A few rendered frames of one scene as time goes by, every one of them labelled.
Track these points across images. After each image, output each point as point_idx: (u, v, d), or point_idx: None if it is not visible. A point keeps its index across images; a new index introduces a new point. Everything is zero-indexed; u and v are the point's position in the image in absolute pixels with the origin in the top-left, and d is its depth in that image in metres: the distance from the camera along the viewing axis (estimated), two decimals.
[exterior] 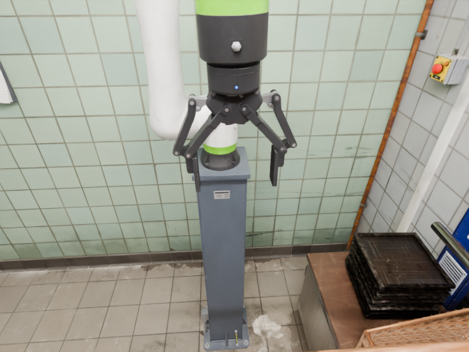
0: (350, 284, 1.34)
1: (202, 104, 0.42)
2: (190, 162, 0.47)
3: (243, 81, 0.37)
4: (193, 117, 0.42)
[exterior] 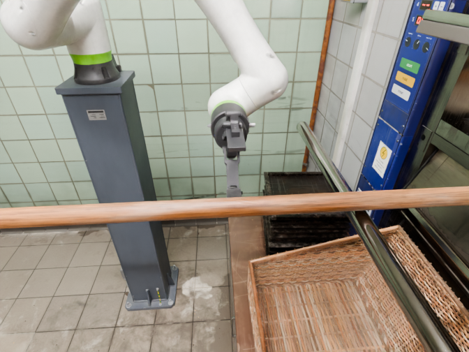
0: (263, 229, 1.24)
1: (229, 160, 0.65)
2: (230, 195, 0.59)
3: (214, 130, 0.65)
4: (226, 169, 0.65)
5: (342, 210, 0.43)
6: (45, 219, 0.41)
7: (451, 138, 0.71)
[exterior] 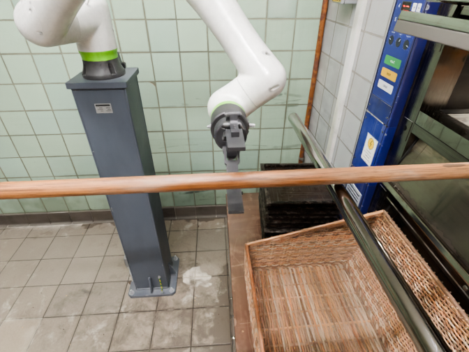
0: (259, 218, 1.31)
1: (229, 160, 0.65)
2: (230, 196, 0.59)
3: (214, 130, 0.65)
4: (226, 170, 0.65)
5: (322, 184, 0.51)
6: (68, 189, 0.48)
7: (428, 127, 0.78)
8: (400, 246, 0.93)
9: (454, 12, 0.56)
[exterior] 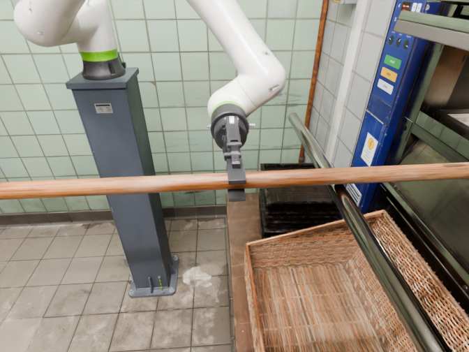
0: (259, 218, 1.31)
1: None
2: None
3: (214, 130, 0.65)
4: (226, 167, 0.63)
5: (322, 184, 0.50)
6: (68, 190, 0.48)
7: (428, 127, 0.78)
8: (400, 246, 0.93)
9: (454, 12, 0.56)
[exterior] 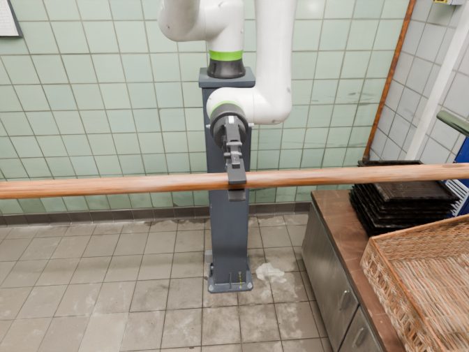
0: (354, 214, 1.34)
1: None
2: None
3: (213, 130, 0.65)
4: (226, 167, 0.63)
5: (322, 184, 0.51)
6: (68, 189, 0.47)
7: None
8: None
9: None
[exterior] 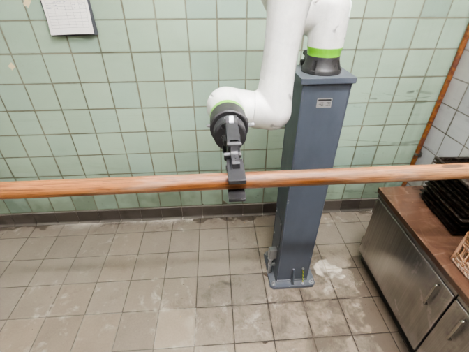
0: (428, 210, 1.36)
1: None
2: None
3: (213, 130, 0.65)
4: (226, 167, 0.63)
5: (322, 184, 0.51)
6: (68, 189, 0.47)
7: None
8: None
9: None
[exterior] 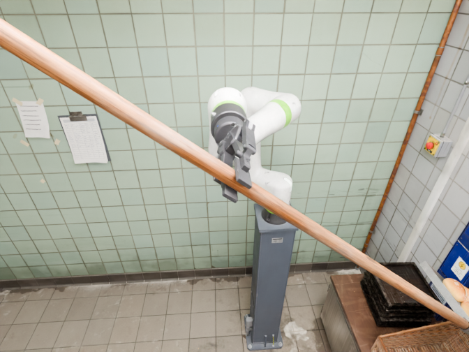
0: (364, 300, 1.77)
1: (217, 156, 0.63)
2: None
3: (220, 121, 0.64)
4: None
5: (294, 224, 0.56)
6: (75, 80, 0.38)
7: None
8: None
9: None
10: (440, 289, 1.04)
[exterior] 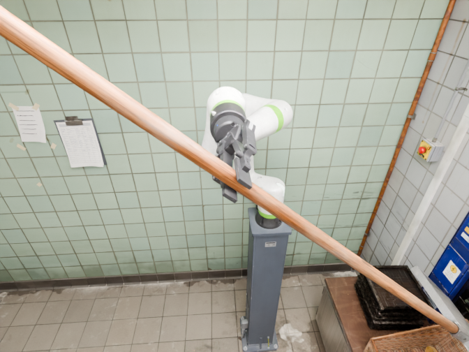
0: (358, 303, 1.79)
1: (216, 156, 0.63)
2: None
3: (220, 121, 0.64)
4: None
5: (292, 225, 0.56)
6: (79, 75, 0.37)
7: None
8: None
9: None
10: (430, 294, 1.06)
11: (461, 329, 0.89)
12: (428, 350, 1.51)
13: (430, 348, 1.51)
